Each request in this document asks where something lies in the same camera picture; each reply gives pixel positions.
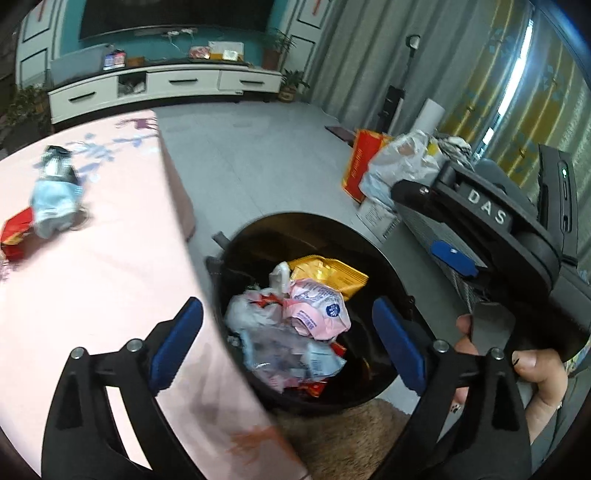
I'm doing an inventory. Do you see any white plastic bag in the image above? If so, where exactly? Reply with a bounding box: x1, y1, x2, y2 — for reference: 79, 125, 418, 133
360, 130, 446, 210
224, 262, 293, 333

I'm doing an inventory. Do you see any clear plastic wrapper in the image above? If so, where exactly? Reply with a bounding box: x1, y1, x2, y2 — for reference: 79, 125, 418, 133
238, 326, 346, 393

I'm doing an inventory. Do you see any pink tissue packet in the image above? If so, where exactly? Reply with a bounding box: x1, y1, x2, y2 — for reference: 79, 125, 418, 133
283, 279, 352, 341

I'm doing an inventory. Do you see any yellow snack bag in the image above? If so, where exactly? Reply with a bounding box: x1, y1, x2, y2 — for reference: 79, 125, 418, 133
287, 255, 369, 301

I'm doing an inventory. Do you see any black trash bin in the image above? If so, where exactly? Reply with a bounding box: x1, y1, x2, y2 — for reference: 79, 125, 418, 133
207, 213, 423, 417

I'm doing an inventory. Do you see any person's right hand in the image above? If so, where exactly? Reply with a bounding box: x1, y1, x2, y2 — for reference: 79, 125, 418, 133
450, 314, 568, 444

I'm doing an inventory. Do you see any white plastic bag on floor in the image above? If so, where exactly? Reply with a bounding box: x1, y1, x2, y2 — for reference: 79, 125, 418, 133
360, 130, 446, 210

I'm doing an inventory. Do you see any blue face mask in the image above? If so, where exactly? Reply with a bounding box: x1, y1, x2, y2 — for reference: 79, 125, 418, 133
31, 179, 83, 240

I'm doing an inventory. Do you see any red snack wrapper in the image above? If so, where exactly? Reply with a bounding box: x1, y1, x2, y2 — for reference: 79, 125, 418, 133
1, 207, 33, 262

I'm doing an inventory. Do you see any red paper shopping bag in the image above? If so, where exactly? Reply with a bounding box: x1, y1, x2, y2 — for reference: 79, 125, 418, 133
342, 129, 393, 203

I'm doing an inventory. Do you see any upright vacuum cleaner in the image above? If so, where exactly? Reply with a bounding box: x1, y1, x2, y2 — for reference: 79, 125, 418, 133
377, 34, 421, 134

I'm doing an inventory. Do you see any dark crumpled foil wrapper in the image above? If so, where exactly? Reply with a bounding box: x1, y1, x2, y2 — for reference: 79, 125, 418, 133
40, 145, 79, 185

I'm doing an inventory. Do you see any white TV cabinet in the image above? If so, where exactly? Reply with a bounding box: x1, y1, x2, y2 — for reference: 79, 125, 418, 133
48, 62, 283, 125

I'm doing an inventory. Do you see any large floor plant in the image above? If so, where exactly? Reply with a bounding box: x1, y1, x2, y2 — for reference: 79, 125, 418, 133
3, 85, 52, 154

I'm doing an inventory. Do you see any potted plant on floor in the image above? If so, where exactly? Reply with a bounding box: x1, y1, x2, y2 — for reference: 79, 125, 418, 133
277, 69, 310, 103

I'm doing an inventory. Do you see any potted plant on cabinet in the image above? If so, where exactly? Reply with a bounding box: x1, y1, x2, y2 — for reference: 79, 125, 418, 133
262, 29, 294, 71

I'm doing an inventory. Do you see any large black television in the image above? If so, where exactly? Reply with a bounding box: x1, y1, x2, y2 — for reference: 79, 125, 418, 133
79, 0, 274, 40

